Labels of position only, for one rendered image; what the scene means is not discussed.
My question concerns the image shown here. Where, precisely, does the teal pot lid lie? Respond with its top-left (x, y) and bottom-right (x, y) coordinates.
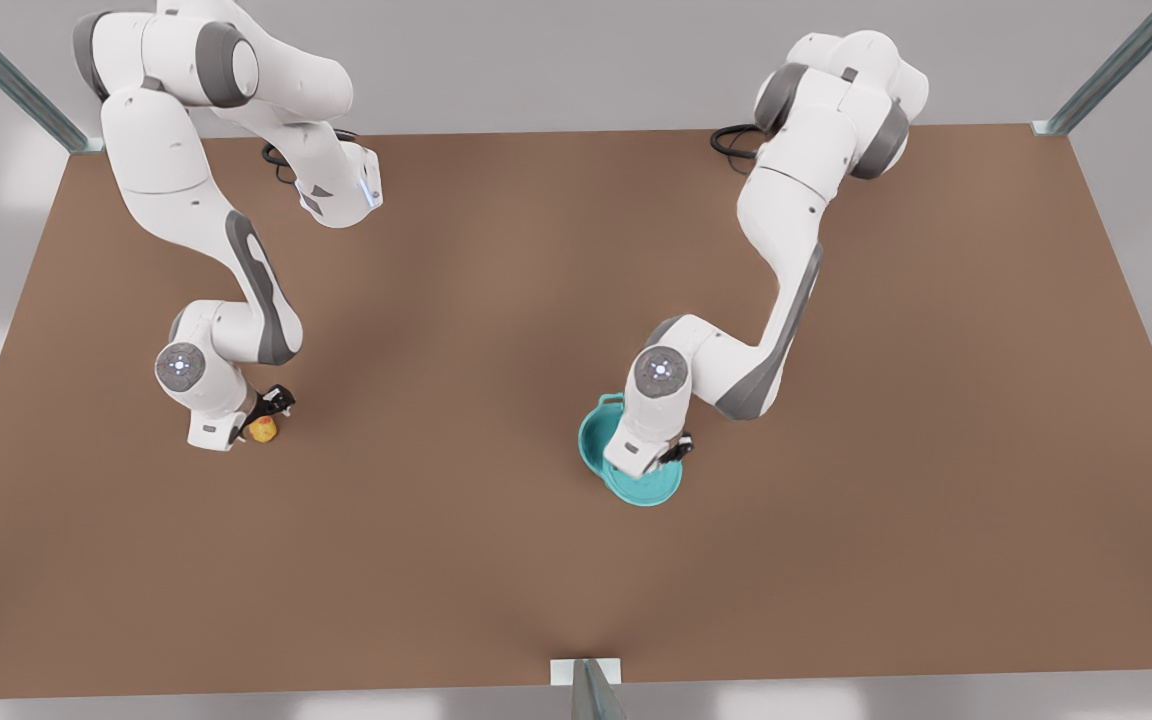
top-left (600, 452), bottom-right (685, 507)

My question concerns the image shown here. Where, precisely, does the teal pot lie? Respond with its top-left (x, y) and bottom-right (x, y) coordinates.
top-left (578, 393), bottom-right (685, 507)

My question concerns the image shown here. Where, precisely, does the black cable loop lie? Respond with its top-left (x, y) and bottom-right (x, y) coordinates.
top-left (710, 123), bottom-right (769, 173)
top-left (262, 128), bottom-right (361, 185)

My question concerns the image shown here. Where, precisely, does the silver frame post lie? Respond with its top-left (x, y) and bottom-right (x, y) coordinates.
top-left (0, 0), bottom-right (104, 154)
top-left (549, 658), bottom-right (627, 720)
top-left (1032, 0), bottom-right (1152, 137)

